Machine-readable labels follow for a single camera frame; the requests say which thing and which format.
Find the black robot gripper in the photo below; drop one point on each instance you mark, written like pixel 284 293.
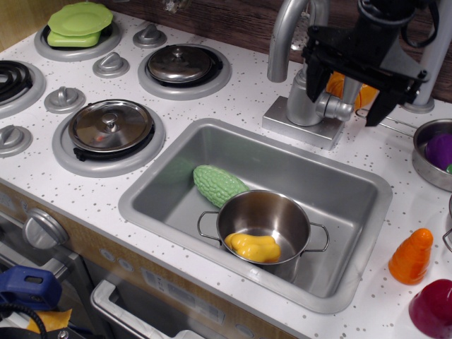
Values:
pixel 370 53

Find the silver toy faucet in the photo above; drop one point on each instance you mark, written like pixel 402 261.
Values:
pixel 317 123

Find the orange toy pumpkin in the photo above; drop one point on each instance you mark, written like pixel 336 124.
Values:
pixel 365 97

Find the grey vertical pole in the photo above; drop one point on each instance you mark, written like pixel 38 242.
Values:
pixel 432 59

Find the grey sink basin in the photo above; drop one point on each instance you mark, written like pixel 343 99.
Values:
pixel 351 203

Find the purple toy eggplant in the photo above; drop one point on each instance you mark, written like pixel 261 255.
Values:
pixel 438 150

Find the green bumpy toy gourd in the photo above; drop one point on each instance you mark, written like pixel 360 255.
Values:
pixel 217 185

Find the steel lid back burner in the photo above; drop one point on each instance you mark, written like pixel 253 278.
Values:
pixel 179 64

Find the steel lid burner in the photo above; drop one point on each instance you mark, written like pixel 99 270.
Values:
pixel 110 126
pixel 179 64

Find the orange toy carrot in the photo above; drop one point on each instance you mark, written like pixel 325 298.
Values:
pixel 410 261

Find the yellow toy pepper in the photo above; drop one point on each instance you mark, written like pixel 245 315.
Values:
pixel 261 249

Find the grey stove knob back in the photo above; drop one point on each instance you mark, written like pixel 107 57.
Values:
pixel 149 37

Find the grey stove knob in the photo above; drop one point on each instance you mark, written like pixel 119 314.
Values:
pixel 149 37
pixel 111 66
pixel 64 100

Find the dark red toy vegetable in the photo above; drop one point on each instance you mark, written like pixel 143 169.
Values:
pixel 430 309

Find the grey stove knob middle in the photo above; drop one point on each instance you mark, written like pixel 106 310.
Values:
pixel 111 66

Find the steel lid front burner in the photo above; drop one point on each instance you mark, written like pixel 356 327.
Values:
pixel 110 126

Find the green square toy dish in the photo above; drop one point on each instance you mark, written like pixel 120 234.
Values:
pixel 83 41

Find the green toy plate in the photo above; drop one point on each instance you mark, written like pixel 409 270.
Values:
pixel 80 19

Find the grey stove knob front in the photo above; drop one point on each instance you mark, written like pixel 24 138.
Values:
pixel 64 100

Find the black coil burner left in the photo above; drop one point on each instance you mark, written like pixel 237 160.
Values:
pixel 15 79

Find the grey stove knob left edge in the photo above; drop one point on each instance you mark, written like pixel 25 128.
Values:
pixel 14 140

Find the grey oven dial knob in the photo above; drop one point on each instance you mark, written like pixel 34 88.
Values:
pixel 41 231

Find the yellow tape piece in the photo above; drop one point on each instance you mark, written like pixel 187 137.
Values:
pixel 55 320

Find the steel saucepan with handle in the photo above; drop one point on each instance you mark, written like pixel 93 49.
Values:
pixel 420 137

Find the grey oven door handle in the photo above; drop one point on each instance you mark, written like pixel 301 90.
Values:
pixel 100 300

